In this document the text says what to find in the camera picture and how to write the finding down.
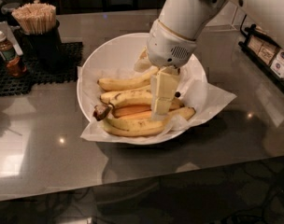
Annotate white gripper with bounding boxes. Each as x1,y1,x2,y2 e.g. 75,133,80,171
134,20,196,119

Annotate single yellow banana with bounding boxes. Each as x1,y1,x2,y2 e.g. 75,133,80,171
97,68,159,91

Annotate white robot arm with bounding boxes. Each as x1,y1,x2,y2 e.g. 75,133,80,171
146,0,284,120

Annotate spotted yellow banana bunch top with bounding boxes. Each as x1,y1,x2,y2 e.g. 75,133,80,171
92,90,185,121

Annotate orange inner banana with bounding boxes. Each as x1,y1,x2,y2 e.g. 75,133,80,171
112,105,151,119

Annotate front lower yellow banana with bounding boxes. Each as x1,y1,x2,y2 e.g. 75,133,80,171
105,106,195,131

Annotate bottom yellow banana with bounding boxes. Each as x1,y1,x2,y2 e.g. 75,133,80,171
103,120,166,137

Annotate white paper liner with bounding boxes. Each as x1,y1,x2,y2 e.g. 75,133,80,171
77,54,235,145

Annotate clear acrylic sign holder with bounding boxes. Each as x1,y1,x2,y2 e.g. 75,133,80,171
205,2,246,31

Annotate black condiment rack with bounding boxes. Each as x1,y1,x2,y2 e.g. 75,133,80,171
238,16,284,93

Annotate black cup holder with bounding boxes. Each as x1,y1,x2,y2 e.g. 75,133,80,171
23,21,66,74

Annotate white creamer cups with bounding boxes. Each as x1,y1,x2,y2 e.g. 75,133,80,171
270,49,284,79

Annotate wooden stir sticks bundle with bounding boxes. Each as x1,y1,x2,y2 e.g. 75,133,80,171
11,1,56,35

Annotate small brown sauce bottle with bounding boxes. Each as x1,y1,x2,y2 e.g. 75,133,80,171
0,31,27,77

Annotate black rubber mesh mat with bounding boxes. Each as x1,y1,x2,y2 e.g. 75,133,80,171
0,42,83,96

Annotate dark lidded jar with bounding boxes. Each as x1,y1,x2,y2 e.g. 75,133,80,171
0,0,21,26

